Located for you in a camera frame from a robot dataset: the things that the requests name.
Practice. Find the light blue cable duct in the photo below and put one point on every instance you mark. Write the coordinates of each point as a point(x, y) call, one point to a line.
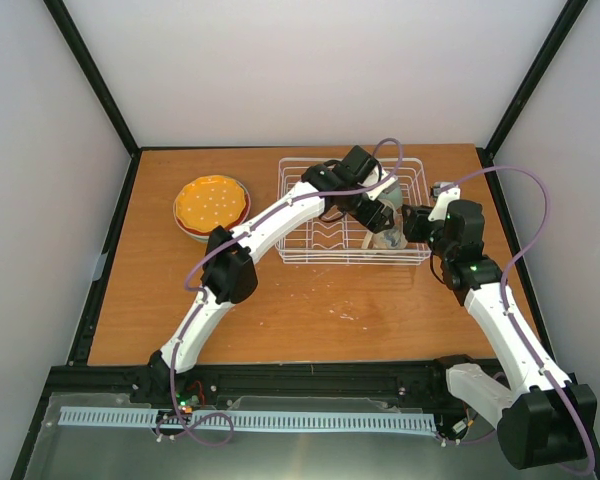
point(259, 421)

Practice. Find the black frame post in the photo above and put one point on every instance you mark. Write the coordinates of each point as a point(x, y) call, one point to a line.
point(74, 40)
point(558, 33)

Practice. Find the orange dotted plate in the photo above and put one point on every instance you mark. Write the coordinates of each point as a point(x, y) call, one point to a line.
point(211, 204)

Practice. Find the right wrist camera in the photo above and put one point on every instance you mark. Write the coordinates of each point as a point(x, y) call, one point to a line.
point(443, 193)

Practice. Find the white bottom plate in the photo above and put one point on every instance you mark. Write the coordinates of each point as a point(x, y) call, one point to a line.
point(203, 237)

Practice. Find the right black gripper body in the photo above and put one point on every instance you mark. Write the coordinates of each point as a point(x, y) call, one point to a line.
point(415, 234)

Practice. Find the right black frame post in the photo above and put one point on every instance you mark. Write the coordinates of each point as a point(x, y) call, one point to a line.
point(558, 33)

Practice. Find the left black frame post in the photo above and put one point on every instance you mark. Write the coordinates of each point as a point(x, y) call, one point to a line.
point(74, 40)

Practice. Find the mint green floral bowl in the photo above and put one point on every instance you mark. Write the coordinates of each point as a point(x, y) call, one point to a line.
point(392, 194)

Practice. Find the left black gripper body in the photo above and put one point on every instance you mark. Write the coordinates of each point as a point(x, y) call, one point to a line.
point(365, 217)

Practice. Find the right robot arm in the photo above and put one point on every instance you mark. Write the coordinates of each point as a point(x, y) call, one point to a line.
point(541, 416)

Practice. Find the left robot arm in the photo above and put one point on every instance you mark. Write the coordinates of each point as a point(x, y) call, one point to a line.
point(352, 184)

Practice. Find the metal front panel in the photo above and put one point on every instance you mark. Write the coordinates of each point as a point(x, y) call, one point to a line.
point(217, 451)

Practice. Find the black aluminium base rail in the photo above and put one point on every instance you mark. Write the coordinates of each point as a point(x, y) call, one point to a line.
point(410, 384)

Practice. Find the cream dragon mug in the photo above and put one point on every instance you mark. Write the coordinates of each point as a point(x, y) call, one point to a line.
point(390, 239)

